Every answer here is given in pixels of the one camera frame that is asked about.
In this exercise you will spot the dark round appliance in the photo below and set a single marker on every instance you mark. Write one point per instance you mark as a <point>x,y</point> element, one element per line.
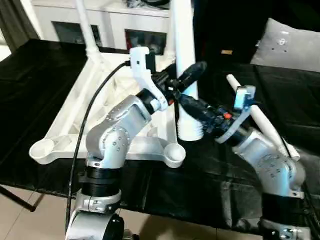
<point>150,2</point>

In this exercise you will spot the grey cushion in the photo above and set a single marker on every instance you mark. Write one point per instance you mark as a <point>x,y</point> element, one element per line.
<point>290,47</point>

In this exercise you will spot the white glass-door cabinet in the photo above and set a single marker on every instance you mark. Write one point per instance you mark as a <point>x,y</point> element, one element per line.
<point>115,20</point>

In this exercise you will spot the grey window curtain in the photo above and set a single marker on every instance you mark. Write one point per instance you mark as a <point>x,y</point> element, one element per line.
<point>12,22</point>

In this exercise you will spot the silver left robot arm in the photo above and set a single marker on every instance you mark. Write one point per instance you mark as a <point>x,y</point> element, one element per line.
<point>115,140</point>

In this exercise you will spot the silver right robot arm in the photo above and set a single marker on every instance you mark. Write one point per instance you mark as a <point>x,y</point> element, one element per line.
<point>265,165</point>

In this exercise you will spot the white plastic table leg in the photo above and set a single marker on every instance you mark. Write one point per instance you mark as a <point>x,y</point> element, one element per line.
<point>267,127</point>
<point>186,45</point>
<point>86,27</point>
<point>169,50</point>

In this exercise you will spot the white plastic table top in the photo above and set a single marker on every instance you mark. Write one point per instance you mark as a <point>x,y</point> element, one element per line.
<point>75,130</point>

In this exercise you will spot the black table frame leg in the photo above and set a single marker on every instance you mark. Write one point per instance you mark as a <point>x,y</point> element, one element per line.
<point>17,199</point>

